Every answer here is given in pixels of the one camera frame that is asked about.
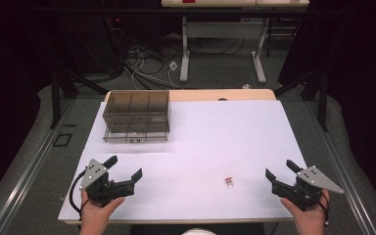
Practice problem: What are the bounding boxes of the white table mat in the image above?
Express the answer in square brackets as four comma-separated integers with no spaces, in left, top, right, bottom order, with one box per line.
[58,99,308,223]

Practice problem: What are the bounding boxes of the person's white clothing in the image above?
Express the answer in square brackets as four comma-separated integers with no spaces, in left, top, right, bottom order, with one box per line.
[181,227,217,235]

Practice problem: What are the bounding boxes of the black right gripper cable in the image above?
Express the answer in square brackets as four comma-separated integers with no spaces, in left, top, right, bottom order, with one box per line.
[318,191,330,227]

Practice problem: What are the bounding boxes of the tangled black floor cables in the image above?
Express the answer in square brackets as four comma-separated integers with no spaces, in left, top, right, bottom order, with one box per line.
[106,18,185,91]

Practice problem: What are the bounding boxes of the white desk with metal legs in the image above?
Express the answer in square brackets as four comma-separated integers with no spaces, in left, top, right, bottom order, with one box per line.
[161,0,310,84]

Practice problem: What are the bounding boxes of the wooden table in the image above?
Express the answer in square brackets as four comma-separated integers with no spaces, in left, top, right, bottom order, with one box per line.
[58,88,308,226]

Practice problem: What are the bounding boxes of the person's left hand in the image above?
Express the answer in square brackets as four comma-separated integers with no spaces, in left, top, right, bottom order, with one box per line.
[79,189,126,227]

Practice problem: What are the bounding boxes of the black floor hatch frame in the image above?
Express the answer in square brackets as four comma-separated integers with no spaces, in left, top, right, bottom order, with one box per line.
[52,131,73,148]

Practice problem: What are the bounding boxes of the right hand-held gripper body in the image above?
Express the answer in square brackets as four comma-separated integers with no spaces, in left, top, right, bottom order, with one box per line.
[271,164,345,212]

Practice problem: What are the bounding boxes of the person's right hand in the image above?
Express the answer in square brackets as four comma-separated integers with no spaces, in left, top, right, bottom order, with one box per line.
[279,189,331,227]

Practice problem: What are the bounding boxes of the black metal stand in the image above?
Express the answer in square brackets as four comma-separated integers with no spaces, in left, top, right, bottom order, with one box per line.
[49,69,110,130]
[273,69,329,132]

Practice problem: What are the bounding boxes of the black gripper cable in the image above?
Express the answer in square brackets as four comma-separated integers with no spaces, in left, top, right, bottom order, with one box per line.
[318,191,330,227]
[69,168,91,221]

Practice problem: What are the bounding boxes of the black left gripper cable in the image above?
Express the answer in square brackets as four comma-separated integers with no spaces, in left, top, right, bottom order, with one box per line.
[69,168,91,221]

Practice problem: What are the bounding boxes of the dark curtain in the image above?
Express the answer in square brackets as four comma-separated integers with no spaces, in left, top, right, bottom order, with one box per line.
[0,0,63,210]
[277,0,376,210]

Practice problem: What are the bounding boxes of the clear brown drawer organizer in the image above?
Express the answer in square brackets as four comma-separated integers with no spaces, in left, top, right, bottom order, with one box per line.
[102,90,171,144]

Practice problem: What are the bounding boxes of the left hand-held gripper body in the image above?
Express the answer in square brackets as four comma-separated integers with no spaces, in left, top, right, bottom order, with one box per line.
[78,158,135,208]

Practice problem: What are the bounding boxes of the metal floor rail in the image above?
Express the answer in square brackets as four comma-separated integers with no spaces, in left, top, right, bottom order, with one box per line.
[0,97,76,235]
[305,99,376,235]

